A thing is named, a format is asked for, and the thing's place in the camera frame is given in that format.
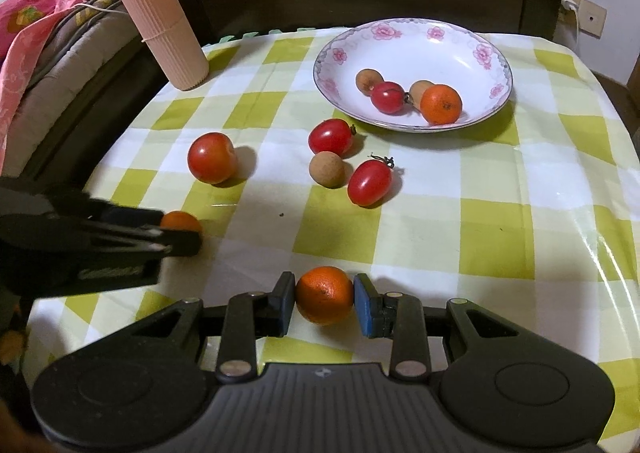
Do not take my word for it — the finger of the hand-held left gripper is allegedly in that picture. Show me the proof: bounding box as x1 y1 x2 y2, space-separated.
85 228 203 261
90 206 166 234

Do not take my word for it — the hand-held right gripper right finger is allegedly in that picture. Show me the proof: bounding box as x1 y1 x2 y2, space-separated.
353 273 531 380

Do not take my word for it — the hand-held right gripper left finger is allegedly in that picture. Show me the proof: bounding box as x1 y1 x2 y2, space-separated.
120 271 297 382

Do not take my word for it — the small orange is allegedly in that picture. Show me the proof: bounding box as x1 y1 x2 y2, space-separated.
295 266 355 325
160 211 203 234
420 84 463 125

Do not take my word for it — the large red tomato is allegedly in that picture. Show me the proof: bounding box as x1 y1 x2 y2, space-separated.
187 132 238 185

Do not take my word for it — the oblong cherry tomato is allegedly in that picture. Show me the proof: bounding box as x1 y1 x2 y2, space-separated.
347 156 396 207

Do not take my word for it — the brown longan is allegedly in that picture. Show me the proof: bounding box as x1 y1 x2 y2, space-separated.
355 68 385 96
409 80 435 105
309 152 347 189

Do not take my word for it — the round cherry tomato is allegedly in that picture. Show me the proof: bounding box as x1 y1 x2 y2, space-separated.
308 118 357 156

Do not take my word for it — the cherry tomato with stem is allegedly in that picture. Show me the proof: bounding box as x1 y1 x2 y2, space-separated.
370 81 410 115

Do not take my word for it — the white floral plate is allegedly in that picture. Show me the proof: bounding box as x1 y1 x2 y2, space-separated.
313 18 514 134

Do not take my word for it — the green checked tablecloth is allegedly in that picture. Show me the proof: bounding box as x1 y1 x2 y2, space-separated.
22 28 640 444

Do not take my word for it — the brown quilted mattress pad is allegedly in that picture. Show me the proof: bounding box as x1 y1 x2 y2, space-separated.
10 0 151 174

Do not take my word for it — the pink floral blanket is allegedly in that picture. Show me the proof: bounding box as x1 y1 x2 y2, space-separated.
0 0 116 134

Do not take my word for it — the pink ribbed cylinder case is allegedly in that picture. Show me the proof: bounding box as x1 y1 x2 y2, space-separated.
114 0 209 92

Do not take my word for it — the white plug cable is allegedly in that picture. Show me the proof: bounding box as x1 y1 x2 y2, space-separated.
557 0 583 54

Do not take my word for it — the beige wall socket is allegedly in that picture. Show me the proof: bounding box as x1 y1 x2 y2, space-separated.
575 0 608 39

